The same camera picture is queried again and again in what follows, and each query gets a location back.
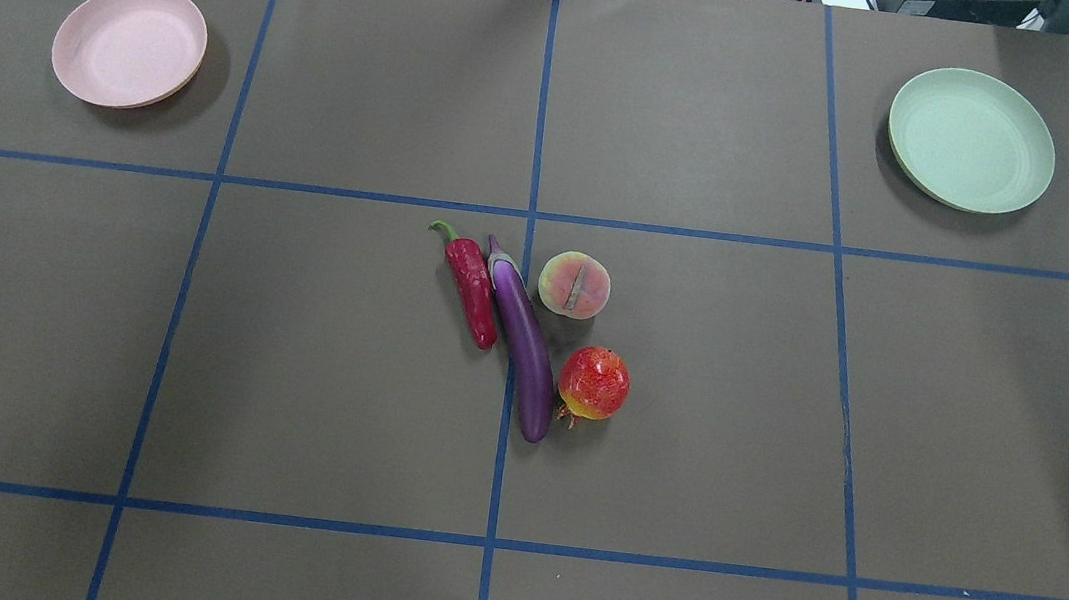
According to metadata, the peach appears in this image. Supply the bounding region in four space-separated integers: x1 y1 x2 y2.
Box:
537 250 613 320

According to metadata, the red chili pepper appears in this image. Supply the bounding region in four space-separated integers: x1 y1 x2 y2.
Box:
428 220 498 351

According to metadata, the purple eggplant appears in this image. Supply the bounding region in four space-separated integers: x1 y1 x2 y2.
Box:
486 235 556 444

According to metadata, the green plate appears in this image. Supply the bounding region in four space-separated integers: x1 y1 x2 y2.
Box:
887 67 1057 215

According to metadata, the pink plate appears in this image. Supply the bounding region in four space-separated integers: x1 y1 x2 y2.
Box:
50 0 210 110

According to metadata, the red pomegranate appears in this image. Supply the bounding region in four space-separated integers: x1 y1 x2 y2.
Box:
556 345 631 431

